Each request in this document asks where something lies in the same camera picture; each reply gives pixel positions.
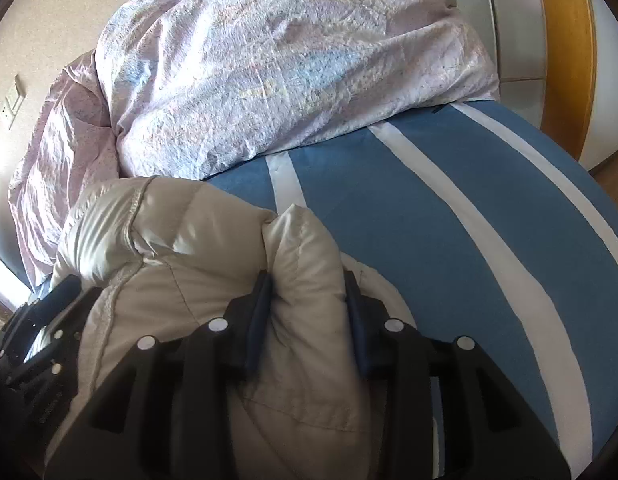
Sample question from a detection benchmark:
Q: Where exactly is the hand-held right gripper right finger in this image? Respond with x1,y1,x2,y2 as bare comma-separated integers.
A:
341,270,572,480

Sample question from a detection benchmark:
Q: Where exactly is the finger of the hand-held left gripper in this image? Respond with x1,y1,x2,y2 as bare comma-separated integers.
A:
48,275,83,312

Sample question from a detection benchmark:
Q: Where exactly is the white wall switch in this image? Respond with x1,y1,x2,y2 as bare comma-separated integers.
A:
8,74,28,107

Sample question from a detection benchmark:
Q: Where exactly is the blue white striped bed sheet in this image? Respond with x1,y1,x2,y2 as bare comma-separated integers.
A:
28,100,616,480

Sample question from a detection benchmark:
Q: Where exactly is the pink crinkled pillow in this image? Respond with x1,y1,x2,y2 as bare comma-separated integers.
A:
8,50,124,287

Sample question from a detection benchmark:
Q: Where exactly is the lilac floral duvet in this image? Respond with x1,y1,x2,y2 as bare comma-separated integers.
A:
95,0,502,182

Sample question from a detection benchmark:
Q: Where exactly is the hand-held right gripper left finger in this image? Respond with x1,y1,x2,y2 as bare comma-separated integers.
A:
44,270,276,480

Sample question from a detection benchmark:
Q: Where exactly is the white puffer jacket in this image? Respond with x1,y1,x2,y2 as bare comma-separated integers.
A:
48,175,436,480

